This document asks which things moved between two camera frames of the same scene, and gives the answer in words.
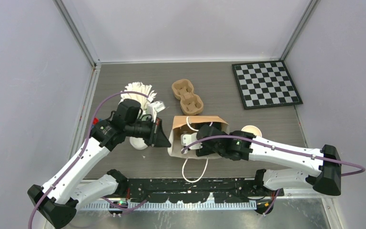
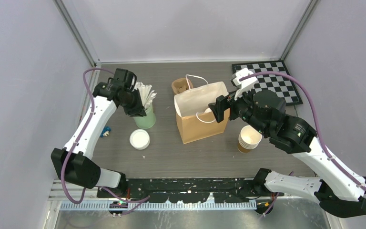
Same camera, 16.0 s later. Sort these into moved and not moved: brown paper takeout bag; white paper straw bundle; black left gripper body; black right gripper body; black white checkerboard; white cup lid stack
Moved: black right gripper body; black left gripper body; brown paper takeout bag
Not moved: white paper straw bundle; white cup lid stack; black white checkerboard
